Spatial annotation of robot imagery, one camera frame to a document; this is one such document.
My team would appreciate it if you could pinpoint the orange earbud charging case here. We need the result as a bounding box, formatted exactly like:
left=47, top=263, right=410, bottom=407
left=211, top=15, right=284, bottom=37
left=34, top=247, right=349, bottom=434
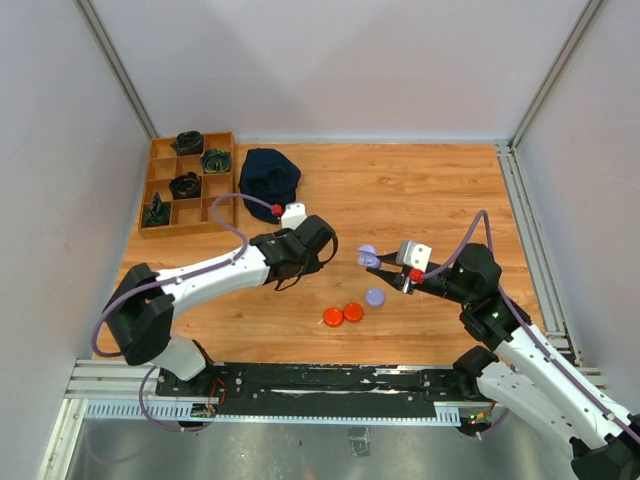
left=322, top=307, right=344, bottom=328

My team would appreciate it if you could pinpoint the black rolled belt top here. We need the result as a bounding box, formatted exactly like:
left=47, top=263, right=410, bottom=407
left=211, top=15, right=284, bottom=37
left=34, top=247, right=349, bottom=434
left=171, top=130, right=204, bottom=156

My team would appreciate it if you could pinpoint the dark folded belt bottom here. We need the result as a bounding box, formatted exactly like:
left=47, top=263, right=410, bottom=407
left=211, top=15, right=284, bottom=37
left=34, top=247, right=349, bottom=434
left=141, top=192, right=171, bottom=228

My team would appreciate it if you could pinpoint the purple charging case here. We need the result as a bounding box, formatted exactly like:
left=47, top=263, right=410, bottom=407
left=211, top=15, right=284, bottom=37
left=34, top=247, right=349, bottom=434
left=365, top=288, right=386, bottom=308
left=357, top=244, right=381, bottom=270

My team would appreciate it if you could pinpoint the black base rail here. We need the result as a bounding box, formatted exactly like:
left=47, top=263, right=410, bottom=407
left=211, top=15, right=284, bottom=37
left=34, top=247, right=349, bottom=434
left=155, top=362, right=490, bottom=422

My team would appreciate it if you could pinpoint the black rolled belt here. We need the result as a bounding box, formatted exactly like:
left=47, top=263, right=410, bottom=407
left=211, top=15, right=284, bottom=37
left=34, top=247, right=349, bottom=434
left=171, top=130, right=204, bottom=156
left=169, top=171, right=202, bottom=200

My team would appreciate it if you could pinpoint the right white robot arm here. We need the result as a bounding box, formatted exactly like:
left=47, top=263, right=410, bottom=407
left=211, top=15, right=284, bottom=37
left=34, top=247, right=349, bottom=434
left=358, top=241, right=639, bottom=479

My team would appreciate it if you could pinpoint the wooden compartment tray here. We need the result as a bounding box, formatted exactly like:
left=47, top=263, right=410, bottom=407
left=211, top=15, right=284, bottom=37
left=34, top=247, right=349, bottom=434
left=138, top=132, right=237, bottom=239

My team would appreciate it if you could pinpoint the dark blue cloth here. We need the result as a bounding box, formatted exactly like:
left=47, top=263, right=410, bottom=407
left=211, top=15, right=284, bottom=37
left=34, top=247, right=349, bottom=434
left=238, top=148, right=302, bottom=224

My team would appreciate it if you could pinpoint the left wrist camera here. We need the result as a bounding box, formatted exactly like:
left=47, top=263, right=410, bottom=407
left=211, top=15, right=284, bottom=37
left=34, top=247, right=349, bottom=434
left=280, top=202, right=307, bottom=230

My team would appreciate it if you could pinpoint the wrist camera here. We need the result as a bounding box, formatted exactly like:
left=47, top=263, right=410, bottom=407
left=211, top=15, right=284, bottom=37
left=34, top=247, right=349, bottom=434
left=396, top=240, right=432, bottom=283
left=280, top=202, right=307, bottom=230

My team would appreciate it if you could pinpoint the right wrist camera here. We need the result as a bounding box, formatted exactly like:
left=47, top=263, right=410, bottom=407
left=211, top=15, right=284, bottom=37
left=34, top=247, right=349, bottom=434
left=396, top=240, right=432, bottom=283

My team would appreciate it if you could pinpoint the black rolled belt middle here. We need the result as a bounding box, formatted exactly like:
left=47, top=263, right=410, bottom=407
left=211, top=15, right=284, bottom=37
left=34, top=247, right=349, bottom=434
left=169, top=171, right=202, bottom=200

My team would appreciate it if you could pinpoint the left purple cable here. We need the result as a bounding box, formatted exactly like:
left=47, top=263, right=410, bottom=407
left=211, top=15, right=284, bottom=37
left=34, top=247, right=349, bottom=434
left=91, top=193, right=281, bottom=359

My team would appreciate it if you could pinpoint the green patterned rolled belt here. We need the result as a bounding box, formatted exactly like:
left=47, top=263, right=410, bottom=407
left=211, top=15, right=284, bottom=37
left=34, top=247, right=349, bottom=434
left=200, top=148, right=232, bottom=174

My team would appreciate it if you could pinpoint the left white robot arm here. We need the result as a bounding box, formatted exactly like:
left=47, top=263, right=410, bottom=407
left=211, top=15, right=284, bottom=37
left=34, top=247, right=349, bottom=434
left=103, top=215, right=338, bottom=396

